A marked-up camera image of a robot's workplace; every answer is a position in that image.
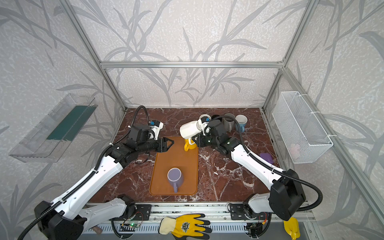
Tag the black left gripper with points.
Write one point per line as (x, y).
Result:
(159, 144)

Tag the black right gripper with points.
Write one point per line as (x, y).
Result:
(199, 140)

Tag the black mug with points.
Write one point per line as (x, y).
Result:
(216, 117)

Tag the grey mug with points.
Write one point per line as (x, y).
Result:
(228, 122)

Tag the white mug with lettering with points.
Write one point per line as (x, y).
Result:
(190, 129)

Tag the teal dotted mug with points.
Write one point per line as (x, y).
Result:
(242, 120)

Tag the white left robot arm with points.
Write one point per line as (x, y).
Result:
(65, 218)

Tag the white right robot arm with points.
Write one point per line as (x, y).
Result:
(287, 195)

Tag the yellow mug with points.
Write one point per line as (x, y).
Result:
(189, 145)

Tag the purple mug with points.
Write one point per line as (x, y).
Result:
(175, 178)

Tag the orange plastic tray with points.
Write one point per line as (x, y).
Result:
(175, 157)

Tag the purple spatula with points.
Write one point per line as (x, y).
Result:
(267, 157)

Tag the pink object in basket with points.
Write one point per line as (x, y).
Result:
(295, 151)

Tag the yellow black work glove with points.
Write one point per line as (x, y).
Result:
(191, 225)

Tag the yellow plastic scoop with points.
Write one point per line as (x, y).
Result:
(292, 228)

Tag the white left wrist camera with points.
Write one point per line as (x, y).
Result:
(155, 128)

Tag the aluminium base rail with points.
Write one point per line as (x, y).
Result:
(224, 217)

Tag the white wire wall basket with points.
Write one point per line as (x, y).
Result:
(298, 124)

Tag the clear plastic wall bin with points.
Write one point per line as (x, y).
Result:
(47, 142)

